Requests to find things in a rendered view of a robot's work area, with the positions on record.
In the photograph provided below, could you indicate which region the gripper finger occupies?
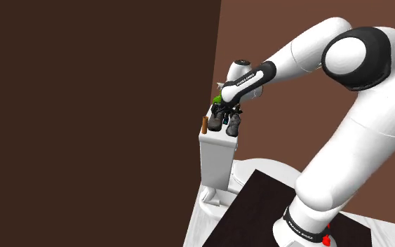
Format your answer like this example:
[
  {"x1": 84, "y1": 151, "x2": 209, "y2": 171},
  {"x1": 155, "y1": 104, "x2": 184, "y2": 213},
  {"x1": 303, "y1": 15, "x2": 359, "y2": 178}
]
[
  {"x1": 206, "y1": 109, "x2": 227, "y2": 132},
  {"x1": 225, "y1": 113, "x2": 243, "y2": 138}
]

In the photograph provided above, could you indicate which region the dark robot stand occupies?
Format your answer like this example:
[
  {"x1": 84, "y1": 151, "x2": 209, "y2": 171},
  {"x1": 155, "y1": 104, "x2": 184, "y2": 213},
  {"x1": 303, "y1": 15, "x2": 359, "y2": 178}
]
[{"x1": 202, "y1": 168, "x2": 373, "y2": 247}]

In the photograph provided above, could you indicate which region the white toilet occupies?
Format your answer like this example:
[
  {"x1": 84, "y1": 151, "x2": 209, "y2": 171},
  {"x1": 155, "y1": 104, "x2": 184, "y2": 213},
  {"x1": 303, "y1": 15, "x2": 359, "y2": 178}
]
[{"x1": 197, "y1": 103, "x2": 303, "y2": 222}]

